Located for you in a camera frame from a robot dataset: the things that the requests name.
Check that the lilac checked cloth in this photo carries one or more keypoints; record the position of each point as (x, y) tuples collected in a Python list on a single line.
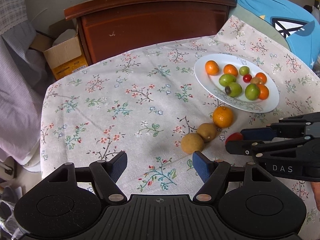
[(20, 80)]

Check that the dark red object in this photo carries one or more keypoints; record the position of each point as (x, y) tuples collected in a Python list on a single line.
[(308, 7)]

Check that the small brown kiwi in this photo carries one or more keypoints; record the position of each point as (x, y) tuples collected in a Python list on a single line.
[(256, 80)]

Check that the white plate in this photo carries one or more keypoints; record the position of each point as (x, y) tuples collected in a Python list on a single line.
[(272, 100)]

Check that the brown wooden nightstand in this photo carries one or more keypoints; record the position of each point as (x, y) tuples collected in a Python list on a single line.
[(150, 27)]

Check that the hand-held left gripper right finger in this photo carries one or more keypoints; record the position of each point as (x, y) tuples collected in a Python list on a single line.
[(201, 166)]

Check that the red cherry tomato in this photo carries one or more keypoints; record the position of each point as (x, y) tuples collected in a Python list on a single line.
[(247, 78), (233, 137)]

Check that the small mandarin orange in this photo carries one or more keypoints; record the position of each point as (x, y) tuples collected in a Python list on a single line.
[(261, 77)]

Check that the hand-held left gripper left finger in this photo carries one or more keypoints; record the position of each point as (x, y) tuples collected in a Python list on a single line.
[(119, 165)]

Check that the white packing material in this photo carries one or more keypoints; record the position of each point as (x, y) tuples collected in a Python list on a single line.
[(66, 36)]

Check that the small green jujube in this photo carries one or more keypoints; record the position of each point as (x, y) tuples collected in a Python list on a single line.
[(244, 70)]

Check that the checkered cloth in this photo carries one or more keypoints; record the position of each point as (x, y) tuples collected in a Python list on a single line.
[(12, 5)]

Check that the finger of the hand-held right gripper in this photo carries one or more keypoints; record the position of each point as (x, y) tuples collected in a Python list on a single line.
[(257, 133), (237, 146)]

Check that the brown cardboard box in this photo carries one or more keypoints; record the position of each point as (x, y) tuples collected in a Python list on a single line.
[(65, 55)]

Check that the clear plastic bag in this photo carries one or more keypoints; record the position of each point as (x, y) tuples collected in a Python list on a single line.
[(6, 220)]

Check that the floral tablecloth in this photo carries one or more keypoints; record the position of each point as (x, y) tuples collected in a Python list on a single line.
[(125, 117)]

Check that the person's right hand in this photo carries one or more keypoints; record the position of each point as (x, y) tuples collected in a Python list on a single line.
[(317, 195)]

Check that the grey green cushion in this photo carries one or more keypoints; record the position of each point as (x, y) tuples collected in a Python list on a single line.
[(252, 17)]

